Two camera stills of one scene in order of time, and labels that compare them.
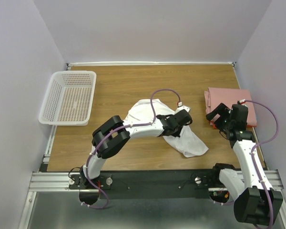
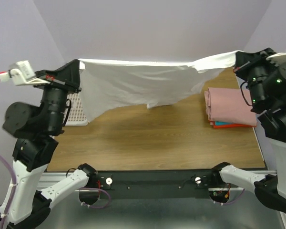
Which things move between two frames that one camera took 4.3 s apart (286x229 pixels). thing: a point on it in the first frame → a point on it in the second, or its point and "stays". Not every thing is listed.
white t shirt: x=187 y=141 → x=108 y=84
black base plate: x=164 y=184 stays
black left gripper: x=181 y=118 → x=59 y=84
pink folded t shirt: x=214 y=97 stays
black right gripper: x=222 y=114 → x=252 y=62
